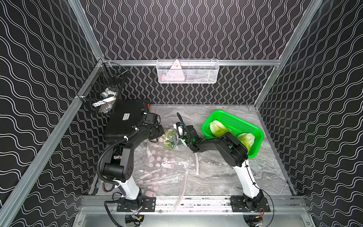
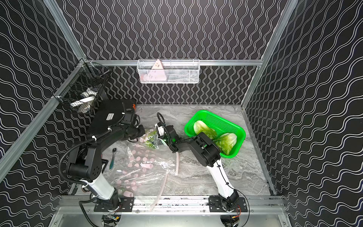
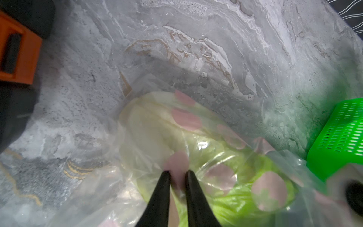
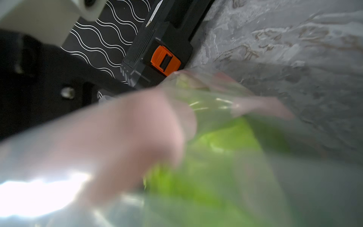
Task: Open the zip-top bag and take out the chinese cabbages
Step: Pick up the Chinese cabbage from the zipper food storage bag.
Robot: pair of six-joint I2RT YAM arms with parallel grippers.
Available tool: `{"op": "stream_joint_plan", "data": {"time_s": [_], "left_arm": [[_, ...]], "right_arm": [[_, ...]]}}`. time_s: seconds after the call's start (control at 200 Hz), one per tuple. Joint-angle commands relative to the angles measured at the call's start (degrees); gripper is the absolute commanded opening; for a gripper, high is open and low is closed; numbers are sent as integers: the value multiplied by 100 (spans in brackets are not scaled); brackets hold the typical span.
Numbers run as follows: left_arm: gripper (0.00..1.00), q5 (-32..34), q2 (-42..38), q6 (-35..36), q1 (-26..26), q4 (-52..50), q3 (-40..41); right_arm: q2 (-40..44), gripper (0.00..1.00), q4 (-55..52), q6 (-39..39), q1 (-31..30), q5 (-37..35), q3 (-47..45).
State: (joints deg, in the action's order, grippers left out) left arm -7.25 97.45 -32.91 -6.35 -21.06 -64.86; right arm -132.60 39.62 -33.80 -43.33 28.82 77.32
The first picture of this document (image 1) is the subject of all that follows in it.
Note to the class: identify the white wire wall basket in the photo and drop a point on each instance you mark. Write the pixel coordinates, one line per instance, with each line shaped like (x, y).
(196, 71)

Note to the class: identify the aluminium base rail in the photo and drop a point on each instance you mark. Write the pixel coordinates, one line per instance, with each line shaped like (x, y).
(196, 205)

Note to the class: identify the zip-top bag with cabbage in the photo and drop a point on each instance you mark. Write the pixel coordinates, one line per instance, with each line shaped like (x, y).
(164, 173)
(161, 190)
(157, 152)

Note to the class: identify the white items in black basket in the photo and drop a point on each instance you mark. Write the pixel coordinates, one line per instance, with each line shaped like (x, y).
(105, 104)

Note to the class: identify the black tool case orange latches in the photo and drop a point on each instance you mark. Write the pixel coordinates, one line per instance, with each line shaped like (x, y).
(126, 114)

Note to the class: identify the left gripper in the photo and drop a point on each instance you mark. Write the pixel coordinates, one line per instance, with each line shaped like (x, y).
(154, 130)

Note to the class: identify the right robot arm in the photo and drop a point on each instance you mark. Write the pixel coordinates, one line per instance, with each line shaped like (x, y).
(234, 154)

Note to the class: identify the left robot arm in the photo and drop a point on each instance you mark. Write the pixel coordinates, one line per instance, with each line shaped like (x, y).
(116, 163)

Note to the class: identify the black wire wall basket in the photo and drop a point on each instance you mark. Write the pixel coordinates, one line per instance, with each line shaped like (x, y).
(112, 76)

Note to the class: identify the green perforated plastic basket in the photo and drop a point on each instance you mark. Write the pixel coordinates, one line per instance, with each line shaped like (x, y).
(237, 126)

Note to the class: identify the pink triangular card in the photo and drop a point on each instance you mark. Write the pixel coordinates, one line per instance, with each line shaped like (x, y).
(175, 73)

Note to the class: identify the chinese cabbage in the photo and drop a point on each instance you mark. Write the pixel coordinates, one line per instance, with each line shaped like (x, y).
(171, 139)
(218, 129)
(247, 139)

